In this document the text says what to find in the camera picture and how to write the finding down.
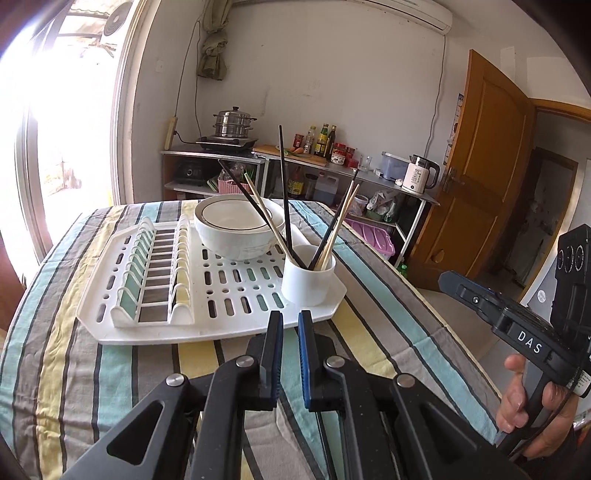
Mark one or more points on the black induction cooker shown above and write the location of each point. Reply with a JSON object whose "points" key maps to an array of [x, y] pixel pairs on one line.
{"points": [[226, 142]]}

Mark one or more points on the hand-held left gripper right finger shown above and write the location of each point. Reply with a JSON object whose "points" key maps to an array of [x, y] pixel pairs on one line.
{"points": [[304, 360]]}

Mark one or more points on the person's right hand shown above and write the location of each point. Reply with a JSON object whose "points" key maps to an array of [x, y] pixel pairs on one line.
{"points": [[556, 415]]}

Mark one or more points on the dark sauce bottle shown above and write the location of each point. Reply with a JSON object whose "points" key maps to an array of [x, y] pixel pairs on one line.
{"points": [[332, 143]]}

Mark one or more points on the glass sliding door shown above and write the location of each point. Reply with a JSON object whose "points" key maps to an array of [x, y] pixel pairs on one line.
{"points": [[127, 138]]}

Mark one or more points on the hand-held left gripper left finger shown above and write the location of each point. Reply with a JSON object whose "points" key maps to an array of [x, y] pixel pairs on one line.
{"points": [[276, 360]]}

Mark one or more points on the small white bowl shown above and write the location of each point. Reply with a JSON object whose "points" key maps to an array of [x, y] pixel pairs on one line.
{"points": [[231, 214]]}

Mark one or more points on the pink basket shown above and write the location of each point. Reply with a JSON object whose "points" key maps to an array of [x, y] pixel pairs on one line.
{"points": [[231, 186]]}

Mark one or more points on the wooden chopstick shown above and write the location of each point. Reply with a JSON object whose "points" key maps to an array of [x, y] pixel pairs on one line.
{"points": [[265, 212], [346, 222], [340, 221]]}

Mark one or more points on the soy sauce bottle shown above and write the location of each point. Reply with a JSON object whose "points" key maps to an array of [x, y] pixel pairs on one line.
{"points": [[296, 184]]}

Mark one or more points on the black kitchen appliance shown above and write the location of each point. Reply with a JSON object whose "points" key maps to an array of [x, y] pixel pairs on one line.
{"points": [[190, 173]]}

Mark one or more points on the white cup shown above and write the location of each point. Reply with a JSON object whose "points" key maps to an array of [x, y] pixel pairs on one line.
{"points": [[307, 286]]}

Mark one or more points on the large white bowl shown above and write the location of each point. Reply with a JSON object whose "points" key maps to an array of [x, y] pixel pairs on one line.
{"points": [[235, 242]]}

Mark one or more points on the hanging grey cloth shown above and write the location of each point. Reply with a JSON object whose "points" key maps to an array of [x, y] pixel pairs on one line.
{"points": [[213, 50]]}

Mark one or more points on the green bottle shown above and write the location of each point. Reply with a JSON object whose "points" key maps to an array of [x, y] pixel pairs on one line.
{"points": [[402, 271]]}

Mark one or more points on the yellow label sauce bottle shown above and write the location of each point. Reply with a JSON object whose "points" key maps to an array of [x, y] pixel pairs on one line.
{"points": [[322, 143]]}

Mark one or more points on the drinking glass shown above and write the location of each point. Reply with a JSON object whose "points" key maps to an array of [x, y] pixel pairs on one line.
{"points": [[365, 165]]}

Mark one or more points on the white air conditioner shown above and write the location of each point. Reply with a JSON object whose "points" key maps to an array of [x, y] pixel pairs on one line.
{"points": [[369, 11]]}

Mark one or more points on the blue lid water pitcher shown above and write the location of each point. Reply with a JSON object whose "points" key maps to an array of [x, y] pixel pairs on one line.
{"points": [[392, 167]]}

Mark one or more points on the plastic bags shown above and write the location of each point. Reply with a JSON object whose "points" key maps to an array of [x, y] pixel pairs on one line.
{"points": [[383, 207]]}

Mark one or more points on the red lid jar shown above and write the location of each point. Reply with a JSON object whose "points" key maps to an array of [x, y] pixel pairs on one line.
{"points": [[339, 156]]}

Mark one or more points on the white plastic jug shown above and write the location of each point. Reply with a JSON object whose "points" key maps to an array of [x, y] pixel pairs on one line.
{"points": [[328, 189]]}

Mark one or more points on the wooden cutting board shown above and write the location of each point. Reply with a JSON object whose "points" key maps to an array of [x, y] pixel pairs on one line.
{"points": [[272, 151]]}

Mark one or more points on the beige power strip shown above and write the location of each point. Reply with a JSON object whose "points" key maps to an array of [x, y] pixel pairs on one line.
{"points": [[171, 134]]}

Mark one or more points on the steel steamer pot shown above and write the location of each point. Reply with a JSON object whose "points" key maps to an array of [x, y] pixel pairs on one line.
{"points": [[233, 123]]}

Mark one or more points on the clear sauce bottle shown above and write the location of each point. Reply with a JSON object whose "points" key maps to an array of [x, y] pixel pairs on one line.
{"points": [[312, 143]]}

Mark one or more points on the wall calendar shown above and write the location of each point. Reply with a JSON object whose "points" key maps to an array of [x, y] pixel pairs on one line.
{"points": [[453, 134]]}

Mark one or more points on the wooden door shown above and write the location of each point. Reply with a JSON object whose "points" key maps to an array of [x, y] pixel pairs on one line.
{"points": [[480, 175]]}

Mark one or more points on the pink storage box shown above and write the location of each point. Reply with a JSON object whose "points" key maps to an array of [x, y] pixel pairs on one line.
{"points": [[374, 240]]}

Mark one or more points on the round fan grille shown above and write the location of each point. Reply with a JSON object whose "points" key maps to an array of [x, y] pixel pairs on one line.
{"points": [[116, 19]]}

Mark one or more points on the small red jar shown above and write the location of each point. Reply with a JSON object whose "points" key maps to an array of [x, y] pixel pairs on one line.
{"points": [[298, 141]]}

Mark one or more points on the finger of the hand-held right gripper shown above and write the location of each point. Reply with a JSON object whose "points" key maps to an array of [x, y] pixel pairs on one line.
{"points": [[471, 295]]}

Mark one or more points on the striped tablecloth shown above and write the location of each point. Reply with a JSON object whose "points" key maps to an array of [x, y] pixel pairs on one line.
{"points": [[69, 369]]}

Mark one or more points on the white plastic dish rack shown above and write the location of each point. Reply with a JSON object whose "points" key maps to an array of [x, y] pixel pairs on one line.
{"points": [[221, 286]]}

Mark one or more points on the white electric kettle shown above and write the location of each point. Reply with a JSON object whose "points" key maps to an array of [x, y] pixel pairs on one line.
{"points": [[415, 177]]}

